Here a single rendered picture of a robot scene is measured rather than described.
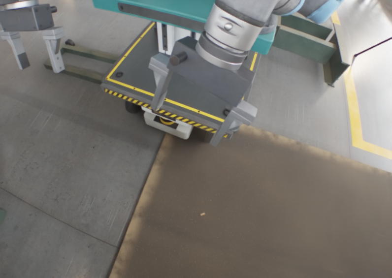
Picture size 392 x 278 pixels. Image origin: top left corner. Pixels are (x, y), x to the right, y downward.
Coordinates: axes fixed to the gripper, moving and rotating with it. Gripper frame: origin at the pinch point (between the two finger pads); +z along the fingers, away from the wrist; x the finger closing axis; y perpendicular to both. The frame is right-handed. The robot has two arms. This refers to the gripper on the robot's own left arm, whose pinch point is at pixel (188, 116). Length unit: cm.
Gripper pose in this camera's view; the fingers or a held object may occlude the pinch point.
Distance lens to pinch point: 39.6
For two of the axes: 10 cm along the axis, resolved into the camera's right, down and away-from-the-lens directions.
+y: -3.7, 5.4, -7.6
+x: 8.6, 5.1, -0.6
